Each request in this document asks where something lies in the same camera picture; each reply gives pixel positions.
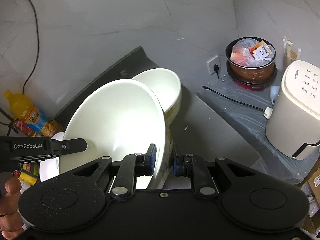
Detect large white bowl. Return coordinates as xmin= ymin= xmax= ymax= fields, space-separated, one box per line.
xmin=59 ymin=79 xmax=172 ymax=189

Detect person's left hand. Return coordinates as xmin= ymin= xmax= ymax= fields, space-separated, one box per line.
xmin=1 ymin=177 xmax=24 ymax=239

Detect red snack packet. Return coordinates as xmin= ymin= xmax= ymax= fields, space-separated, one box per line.
xmin=13 ymin=119 xmax=41 ymax=137

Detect yellow snack packet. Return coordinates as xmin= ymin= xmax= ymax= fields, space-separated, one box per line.
xmin=19 ymin=163 xmax=40 ymax=186

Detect small white plate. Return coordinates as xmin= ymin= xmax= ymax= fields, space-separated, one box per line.
xmin=39 ymin=157 xmax=59 ymax=182

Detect orange juice bottle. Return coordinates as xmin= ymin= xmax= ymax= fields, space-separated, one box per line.
xmin=4 ymin=90 xmax=62 ymax=137

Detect grey ribbed mat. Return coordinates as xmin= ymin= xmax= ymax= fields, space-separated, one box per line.
xmin=199 ymin=67 xmax=319 ymax=184

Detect red rice cooker base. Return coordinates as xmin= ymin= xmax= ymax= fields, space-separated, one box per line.
xmin=226 ymin=62 xmax=278 ymax=91

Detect brown cooker inner pot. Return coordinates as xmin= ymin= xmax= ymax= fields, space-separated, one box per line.
xmin=225 ymin=37 xmax=276 ymax=82

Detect plastic bag with packets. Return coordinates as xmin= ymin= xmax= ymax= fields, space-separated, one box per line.
xmin=230 ymin=38 xmax=276 ymax=68

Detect cardboard box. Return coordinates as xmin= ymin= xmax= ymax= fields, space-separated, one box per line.
xmin=298 ymin=159 xmax=320 ymax=239

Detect wooden chopstick packets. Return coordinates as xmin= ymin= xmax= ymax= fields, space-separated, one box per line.
xmin=283 ymin=36 xmax=301 ymax=72

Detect black appliance cable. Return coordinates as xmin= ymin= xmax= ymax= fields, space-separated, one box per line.
xmin=202 ymin=86 xmax=266 ymax=112

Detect lower white wall socket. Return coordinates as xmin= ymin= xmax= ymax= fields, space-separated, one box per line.
xmin=206 ymin=55 xmax=220 ymax=75

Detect black power cable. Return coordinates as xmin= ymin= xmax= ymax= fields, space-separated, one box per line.
xmin=19 ymin=0 xmax=41 ymax=95

